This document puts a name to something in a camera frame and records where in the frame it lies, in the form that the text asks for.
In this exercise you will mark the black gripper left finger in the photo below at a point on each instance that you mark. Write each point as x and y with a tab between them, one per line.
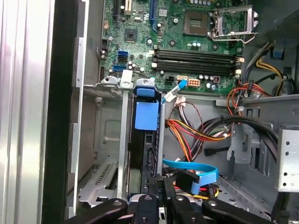
147	210

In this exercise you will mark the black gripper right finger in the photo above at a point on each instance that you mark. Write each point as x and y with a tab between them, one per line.
184	210

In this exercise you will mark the hard disk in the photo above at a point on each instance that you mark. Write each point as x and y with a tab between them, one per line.
146	116

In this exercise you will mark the grey metal disk bay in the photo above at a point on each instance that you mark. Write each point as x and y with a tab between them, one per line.
109	130

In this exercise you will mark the grey metal drive cage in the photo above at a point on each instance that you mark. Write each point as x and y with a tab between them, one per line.
288	158

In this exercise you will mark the black open PC case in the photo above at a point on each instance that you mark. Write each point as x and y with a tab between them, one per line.
60	116

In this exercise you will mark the blue flat data port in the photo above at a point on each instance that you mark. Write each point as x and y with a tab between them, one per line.
119	68

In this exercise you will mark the blue stacked data port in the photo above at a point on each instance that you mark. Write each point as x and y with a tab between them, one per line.
123	55

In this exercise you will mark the thin metal locking lever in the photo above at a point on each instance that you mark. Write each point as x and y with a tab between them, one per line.
229	40

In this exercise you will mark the green motherboard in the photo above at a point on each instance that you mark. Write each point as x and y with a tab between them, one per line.
144	35

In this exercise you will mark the CPU socket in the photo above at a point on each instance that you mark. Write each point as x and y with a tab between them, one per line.
195	23

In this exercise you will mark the blue expansion slot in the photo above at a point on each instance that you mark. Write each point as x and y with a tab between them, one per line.
153	14

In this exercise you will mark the metal socket cover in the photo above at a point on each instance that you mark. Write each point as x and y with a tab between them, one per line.
250	22

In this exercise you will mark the black expansion slot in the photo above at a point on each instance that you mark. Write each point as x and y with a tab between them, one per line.
116	10

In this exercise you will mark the beige short expansion slot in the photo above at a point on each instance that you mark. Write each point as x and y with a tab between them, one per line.
128	5

